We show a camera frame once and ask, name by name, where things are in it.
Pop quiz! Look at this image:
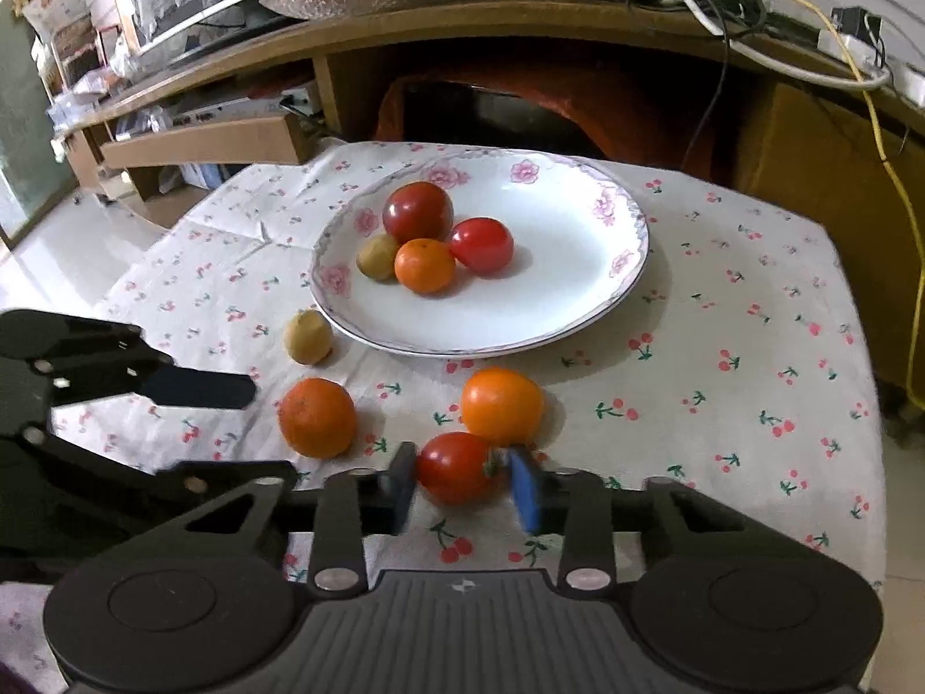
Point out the orange mandarin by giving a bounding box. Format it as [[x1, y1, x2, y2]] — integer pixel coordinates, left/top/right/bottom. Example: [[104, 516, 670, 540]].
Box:
[[277, 378, 359, 459]]

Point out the red tomato with stem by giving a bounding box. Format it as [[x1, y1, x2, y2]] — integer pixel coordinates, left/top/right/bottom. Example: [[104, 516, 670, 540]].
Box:
[[416, 433, 506, 508]]

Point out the smooth orange fruit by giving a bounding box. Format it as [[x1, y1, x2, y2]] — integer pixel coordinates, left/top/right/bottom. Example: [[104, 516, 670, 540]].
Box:
[[461, 367, 546, 446]]

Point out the small brown kiwi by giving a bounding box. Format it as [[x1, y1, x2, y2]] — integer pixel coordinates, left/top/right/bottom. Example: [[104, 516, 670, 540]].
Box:
[[356, 234, 400, 282]]

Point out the large red tomato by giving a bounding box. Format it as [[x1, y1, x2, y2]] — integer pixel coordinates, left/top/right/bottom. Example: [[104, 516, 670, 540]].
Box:
[[450, 218, 515, 276]]

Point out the cherry print tablecloth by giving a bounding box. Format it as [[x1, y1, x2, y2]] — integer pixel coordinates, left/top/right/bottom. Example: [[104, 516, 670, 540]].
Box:
[[0, 138, 889, 694]]

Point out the small mandarin in plate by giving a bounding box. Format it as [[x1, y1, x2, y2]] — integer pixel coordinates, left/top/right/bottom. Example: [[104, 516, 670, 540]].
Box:
[[394, 238, 456, 296]]

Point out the white floral plate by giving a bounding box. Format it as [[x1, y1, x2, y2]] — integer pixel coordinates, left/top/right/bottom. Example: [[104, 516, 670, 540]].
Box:
[[310, 147, 649, 359]]

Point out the dark red tomato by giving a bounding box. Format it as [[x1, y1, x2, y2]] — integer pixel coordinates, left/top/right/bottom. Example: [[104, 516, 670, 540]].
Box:
[[383, 182, 454, 245]]

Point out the red cloth under stand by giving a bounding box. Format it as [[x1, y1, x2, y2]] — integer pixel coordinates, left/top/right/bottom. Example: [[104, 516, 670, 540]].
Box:
[[375, 69, 715, 177]]

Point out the wooden tv stand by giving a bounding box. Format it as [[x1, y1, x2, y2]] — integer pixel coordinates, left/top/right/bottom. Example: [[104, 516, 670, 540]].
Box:
[[62, 0, 923, 392]]

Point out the white power strip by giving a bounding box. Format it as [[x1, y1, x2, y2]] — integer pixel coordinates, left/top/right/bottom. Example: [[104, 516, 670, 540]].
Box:
[[842, 35, 925, 108]]

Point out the yellow cable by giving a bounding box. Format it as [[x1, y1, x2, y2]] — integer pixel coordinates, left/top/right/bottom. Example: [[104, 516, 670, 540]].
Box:
[[549, 0, 925, 414]]

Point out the white cable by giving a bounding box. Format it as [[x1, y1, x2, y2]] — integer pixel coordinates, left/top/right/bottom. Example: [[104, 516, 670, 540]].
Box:
[[660, 0, 893, 94]]

